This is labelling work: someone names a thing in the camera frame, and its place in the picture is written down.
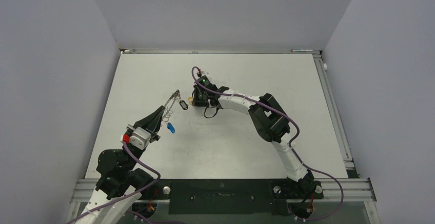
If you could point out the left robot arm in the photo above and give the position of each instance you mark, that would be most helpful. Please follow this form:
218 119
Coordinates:
123 176

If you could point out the aluminium frame rail right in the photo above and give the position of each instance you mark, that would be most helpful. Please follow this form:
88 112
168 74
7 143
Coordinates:
333 111

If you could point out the aluminium frame rail front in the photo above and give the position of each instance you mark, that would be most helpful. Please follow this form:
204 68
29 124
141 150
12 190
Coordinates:
348 189

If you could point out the key with blue tag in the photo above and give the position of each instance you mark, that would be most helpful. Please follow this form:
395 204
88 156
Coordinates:
171 128

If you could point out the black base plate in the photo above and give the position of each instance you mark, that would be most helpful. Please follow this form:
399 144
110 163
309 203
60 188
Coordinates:
277 204

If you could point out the aluminium frame rail back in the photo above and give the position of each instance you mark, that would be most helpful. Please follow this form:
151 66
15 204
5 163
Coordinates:
221 51

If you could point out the aluminium frame rail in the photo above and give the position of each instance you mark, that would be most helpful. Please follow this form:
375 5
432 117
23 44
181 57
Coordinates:
348 189
221 51
333 111

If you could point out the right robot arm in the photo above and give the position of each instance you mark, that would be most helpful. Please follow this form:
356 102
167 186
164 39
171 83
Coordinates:
268 118

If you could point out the red white marker pen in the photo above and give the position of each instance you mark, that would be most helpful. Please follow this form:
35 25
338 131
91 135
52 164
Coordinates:
301 50

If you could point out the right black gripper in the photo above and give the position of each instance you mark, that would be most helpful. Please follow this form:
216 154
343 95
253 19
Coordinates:
197 102

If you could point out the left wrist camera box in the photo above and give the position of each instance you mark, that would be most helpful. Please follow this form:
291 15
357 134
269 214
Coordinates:
137 137

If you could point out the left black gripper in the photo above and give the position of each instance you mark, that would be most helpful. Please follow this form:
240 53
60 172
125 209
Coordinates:
151 121

